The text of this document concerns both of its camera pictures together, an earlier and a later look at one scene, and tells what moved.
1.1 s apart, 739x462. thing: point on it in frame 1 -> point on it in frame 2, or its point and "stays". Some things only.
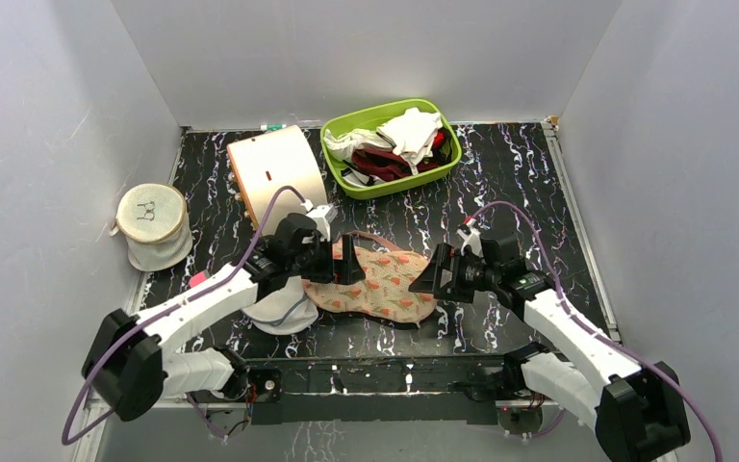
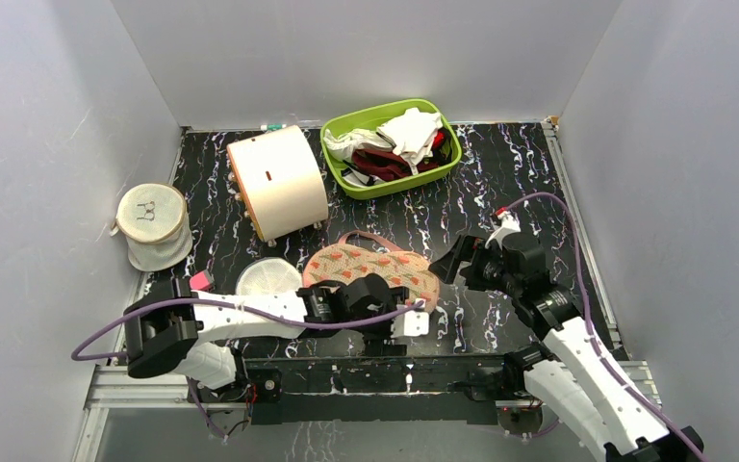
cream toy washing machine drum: x=268 y=162 stays
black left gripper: x=344 y=272 -> x=375 y=345
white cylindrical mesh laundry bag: x=154 y=219 stays
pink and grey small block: x=198 y=277 stays
